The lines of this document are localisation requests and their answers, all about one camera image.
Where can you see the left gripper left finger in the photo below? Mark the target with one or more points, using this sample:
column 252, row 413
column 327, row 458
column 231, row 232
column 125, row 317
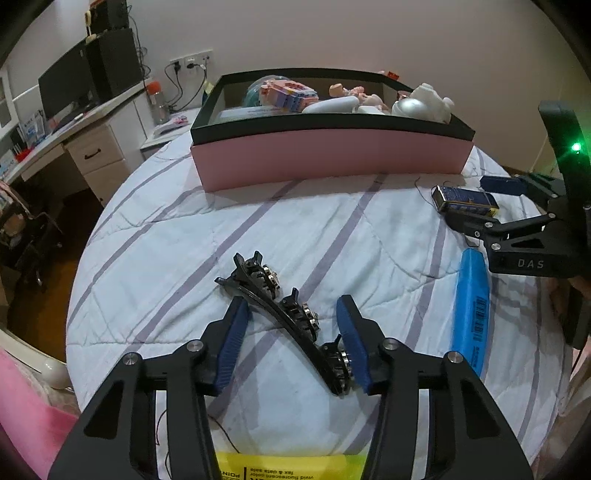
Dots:
column 115, row 436

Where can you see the white low side table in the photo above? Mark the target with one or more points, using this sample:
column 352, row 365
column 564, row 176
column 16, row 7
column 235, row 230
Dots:
column 178, row 124

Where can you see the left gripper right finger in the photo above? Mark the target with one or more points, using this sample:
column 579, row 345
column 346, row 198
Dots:
column 469, row 437

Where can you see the pink pig figurine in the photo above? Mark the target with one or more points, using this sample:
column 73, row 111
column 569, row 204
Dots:
column 339, row 90

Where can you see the teal brush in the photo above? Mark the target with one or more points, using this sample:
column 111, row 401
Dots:
column 251, row 98

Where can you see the white charger adapter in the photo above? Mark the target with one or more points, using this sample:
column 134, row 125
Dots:
column 369, row 109

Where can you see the black computer tower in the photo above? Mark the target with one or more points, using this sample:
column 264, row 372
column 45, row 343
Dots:
column 113, row 63

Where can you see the yellow highlighter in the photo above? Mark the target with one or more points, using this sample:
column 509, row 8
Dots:
column 253, row 467

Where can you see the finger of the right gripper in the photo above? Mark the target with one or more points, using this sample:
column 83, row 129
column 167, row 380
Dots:
column 539, row 230
column 539, row 188

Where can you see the dark blue slim box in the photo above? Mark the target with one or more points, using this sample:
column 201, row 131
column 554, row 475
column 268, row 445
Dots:
column 448, row 198

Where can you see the white desk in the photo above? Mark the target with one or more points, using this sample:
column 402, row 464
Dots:
column 105, row 144

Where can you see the white figure silver ball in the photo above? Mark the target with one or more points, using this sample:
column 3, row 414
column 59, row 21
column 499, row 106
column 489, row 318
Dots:
column 425, row 103

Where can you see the red cap bottle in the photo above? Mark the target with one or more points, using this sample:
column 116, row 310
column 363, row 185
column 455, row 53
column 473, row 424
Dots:
column 158, row 104

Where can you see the black computer monitor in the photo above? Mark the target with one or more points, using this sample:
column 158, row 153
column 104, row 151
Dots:
column 67, row 88

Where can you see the pink white block figure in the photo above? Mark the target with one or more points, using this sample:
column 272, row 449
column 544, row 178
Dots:
column 287, row 94

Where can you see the clear plastic packet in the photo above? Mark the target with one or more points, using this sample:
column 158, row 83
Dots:
column 242, row 113

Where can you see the black hair clip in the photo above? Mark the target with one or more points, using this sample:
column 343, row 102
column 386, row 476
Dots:
column 259, row 284

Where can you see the wall power outlet strip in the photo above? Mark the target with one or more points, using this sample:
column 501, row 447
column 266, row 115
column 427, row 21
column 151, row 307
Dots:
column 199, row 59

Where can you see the pink black storage box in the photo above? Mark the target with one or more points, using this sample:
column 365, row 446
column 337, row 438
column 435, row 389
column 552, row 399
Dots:
column 297, row 146

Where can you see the white plastic device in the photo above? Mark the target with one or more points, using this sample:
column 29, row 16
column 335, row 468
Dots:
column 346, row 104

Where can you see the white striped quilt cover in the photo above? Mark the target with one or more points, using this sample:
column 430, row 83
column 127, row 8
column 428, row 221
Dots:
column 147, row 282

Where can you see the pink quilt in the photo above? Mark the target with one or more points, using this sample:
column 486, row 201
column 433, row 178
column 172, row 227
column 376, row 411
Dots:
column 36, row 417

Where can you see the white glass door cabinet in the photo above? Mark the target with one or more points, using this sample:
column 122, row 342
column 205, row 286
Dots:
column 8, row 115

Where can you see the black speaker box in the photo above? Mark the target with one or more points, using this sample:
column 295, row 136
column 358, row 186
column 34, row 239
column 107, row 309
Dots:
column 106, row 15

